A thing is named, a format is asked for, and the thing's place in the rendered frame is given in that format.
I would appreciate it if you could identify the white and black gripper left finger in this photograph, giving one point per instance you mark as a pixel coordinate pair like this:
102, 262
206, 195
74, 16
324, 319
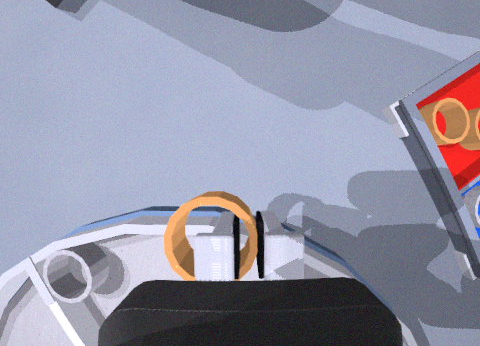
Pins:
216, 252

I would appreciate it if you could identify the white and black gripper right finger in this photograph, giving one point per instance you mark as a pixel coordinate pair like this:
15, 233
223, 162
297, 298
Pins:
280, 253

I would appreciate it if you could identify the grey metal ring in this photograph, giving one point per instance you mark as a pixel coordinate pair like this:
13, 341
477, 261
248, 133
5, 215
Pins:
471, 200
60, 281

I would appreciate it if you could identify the bronze bushing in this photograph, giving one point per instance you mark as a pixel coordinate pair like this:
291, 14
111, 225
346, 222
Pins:
472, 139
456, 118
177, 248

